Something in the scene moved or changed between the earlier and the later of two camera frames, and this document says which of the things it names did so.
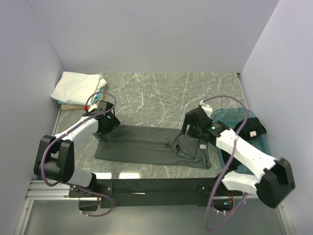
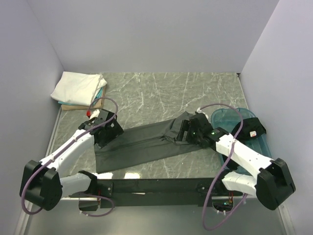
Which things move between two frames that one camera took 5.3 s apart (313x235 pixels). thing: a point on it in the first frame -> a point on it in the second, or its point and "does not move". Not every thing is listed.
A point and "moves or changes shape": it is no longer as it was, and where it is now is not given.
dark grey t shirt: [151, 145] moves or changes shape
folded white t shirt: [75, 88] does not move
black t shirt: [252, 128] does not move
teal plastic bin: [234, 118] does not move
